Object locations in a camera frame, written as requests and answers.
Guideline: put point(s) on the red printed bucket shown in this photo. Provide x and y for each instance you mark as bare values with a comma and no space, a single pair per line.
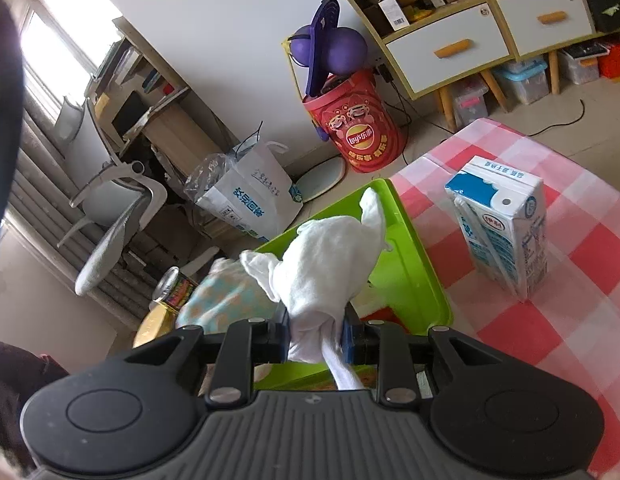
360,135

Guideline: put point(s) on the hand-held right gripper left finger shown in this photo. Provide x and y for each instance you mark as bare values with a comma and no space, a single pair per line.
283,336

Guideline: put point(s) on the small white carton box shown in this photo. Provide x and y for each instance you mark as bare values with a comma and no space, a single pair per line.
394,10

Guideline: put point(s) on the white paper bag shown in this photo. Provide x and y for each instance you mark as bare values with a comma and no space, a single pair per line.
255,195

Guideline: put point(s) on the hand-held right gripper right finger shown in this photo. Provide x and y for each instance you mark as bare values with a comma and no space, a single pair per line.
348,342

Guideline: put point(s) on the purple hopper ball toy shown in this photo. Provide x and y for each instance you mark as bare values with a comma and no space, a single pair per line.
350,50

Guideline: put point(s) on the white sock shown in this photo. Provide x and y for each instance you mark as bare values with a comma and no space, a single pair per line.
320,270

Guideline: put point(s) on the blue and white milk carton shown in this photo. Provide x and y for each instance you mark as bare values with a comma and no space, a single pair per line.
500,230

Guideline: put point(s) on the teal patterned cloth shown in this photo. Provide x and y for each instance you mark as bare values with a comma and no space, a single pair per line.
225,295

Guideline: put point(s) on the black and yellow drink can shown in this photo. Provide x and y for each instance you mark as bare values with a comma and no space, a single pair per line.
176,290

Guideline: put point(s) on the wooden shelf cabinet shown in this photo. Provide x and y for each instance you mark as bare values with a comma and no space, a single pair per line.
430,25

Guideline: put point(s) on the green plastic box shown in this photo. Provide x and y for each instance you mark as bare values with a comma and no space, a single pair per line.
415,270

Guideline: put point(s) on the black bag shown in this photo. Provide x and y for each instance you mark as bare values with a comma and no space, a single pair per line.
610,10

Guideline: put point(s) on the red checked tablecloth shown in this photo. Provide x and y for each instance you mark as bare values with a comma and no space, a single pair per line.
565,340

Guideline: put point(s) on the wooden desk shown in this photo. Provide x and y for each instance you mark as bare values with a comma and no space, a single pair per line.
160,125

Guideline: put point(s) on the window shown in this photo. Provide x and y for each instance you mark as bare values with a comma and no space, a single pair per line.
65,30

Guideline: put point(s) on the black wall charger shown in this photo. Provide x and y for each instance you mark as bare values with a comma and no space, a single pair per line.
385,71

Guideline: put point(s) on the dark cloth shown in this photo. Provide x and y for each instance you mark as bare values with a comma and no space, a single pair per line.
20,385

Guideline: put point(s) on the white round lid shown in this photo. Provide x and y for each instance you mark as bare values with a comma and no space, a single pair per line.
320,180

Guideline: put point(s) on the clear plastic bag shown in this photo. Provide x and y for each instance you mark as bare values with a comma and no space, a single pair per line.
205,177

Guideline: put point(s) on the clear storage box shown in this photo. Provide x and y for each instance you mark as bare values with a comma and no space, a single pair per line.
580,65
470,102

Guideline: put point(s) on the blue lid storage box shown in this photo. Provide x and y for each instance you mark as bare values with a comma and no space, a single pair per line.
522,82

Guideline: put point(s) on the red storage box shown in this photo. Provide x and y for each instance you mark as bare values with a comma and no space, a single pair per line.
617,60

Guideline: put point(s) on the grey office chair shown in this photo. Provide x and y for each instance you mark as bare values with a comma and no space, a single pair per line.
105,200

